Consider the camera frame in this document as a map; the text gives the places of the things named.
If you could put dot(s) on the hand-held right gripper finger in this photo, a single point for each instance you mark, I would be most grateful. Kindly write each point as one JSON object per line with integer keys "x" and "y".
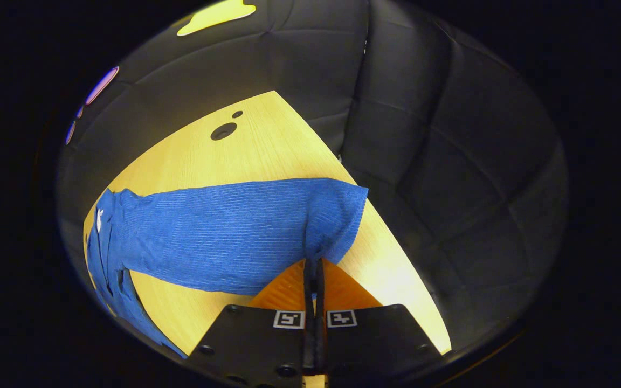
{"x": 320, "y": 334}
{"x": 309, "y": 345}

